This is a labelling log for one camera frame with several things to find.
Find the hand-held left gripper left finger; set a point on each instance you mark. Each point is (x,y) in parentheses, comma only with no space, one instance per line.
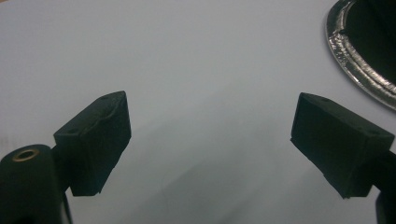
(93,143)

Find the oval silver photo frame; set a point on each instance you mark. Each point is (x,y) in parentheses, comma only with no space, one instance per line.
(348,62)

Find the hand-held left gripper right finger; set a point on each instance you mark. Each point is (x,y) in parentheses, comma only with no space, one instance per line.
(339,143)

